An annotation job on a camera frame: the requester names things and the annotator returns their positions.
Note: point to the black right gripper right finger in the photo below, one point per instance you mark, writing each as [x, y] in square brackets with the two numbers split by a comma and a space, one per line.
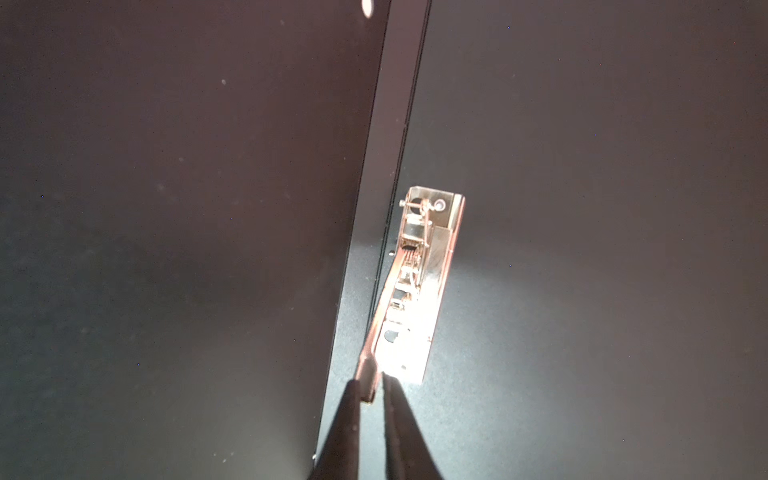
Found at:
[407, 455]

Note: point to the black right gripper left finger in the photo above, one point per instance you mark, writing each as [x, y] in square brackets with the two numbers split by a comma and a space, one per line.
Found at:
[339, 458]

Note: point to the metal folder clip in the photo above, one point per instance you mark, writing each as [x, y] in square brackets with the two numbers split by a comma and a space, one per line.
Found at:
[399, 340]

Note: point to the black file folder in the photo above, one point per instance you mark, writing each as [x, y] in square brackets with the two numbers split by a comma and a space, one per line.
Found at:
[197, 198]

